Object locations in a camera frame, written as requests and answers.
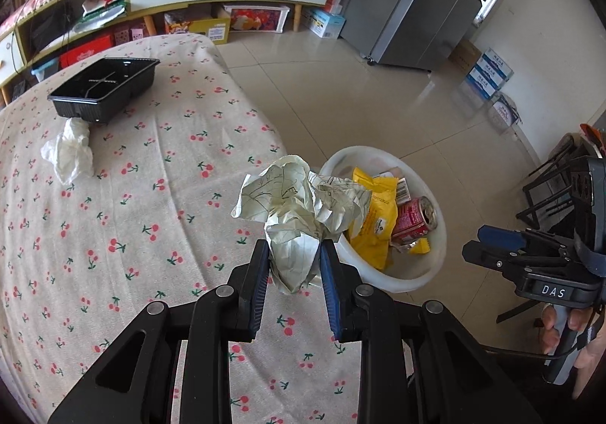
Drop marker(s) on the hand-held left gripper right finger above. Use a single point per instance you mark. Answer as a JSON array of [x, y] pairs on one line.
[[331, 294]]

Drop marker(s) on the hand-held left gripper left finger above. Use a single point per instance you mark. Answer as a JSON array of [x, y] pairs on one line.
[[260, 286]]

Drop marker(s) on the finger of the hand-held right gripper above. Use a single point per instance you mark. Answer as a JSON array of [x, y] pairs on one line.
[[499, 238], [487, 258]]

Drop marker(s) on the white waste bin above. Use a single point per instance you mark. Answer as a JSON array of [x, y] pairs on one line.
[[416, 277]]

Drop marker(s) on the white lined paper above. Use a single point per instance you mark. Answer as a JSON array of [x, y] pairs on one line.
[[284, 197]]

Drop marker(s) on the person's right hand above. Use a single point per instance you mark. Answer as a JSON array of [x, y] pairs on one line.
[[589, 357]]

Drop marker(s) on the black metal rack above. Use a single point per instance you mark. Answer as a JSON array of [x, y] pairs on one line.
[[544, 201]]

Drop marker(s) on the yellow snack packet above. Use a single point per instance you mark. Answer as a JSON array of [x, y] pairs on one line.
[[374, 225]]

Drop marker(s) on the red flower-print drink can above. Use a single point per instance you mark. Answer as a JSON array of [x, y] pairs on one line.
[[409, 220]]

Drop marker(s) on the cherry-print tablecloth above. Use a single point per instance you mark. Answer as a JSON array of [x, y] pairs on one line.
[[142, 197]]

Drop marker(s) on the stack of blue-white boxes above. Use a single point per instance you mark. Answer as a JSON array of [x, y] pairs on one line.
[[490, 74]]

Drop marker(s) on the crumpled white tissue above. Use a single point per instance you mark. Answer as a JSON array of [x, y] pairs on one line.
[[71, 154]]

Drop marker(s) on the grey refrigerator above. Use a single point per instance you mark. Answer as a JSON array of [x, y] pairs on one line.
[[416, 3]]

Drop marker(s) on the black plastic tray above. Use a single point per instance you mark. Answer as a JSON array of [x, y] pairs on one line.
[[71, 109]]

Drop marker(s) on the white storage crate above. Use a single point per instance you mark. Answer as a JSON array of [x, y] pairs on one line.
[[255, 19]]

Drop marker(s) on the yellow cardboard box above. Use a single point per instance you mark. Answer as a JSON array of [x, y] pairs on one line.
[[199, 26]]

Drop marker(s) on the blue and white carton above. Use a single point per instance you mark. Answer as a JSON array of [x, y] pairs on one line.
[[324, 21]]

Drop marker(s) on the pink patterned box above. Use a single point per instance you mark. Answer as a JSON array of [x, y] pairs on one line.
[[130, 34]]

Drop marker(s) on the red gift box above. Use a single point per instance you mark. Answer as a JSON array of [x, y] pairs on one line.
[[87, 52]]

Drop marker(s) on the pile of plastic bags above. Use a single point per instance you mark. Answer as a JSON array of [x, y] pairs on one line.
[[102, 7]]

